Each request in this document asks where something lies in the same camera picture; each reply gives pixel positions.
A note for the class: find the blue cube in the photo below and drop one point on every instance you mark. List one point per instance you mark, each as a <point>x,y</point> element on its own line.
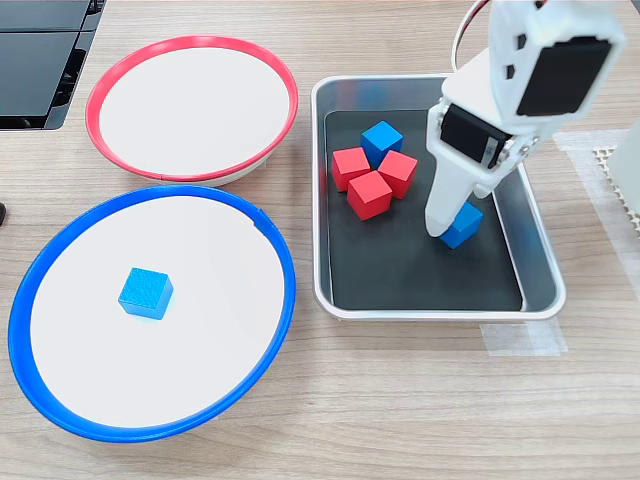
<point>145,295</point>
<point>465,225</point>
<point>381,140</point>

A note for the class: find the red cube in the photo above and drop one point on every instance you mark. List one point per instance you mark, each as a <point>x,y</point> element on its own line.
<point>397,175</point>
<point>350,165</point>
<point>369,195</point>

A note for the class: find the black tray mat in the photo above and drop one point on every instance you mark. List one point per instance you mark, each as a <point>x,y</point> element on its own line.
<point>425,280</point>

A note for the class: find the steel tray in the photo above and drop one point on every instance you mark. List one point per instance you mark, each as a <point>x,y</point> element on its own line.
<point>535,280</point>

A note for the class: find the clear tape strip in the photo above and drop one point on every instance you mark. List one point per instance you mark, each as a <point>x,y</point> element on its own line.
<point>580,165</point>
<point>520,340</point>

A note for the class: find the red-rimmed white plate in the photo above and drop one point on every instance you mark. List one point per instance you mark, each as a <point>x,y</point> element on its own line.
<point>195,110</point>

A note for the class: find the blue-rimmed white plate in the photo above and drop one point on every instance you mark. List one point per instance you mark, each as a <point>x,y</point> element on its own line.
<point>200,360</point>

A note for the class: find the black device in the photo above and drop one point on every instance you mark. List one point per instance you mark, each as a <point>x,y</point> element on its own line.
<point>35,75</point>

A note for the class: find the small black object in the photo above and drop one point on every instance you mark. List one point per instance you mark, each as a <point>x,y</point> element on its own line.
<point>2,214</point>

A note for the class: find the pale perforated base plate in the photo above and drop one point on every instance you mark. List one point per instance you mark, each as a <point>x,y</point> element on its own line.
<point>602,155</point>

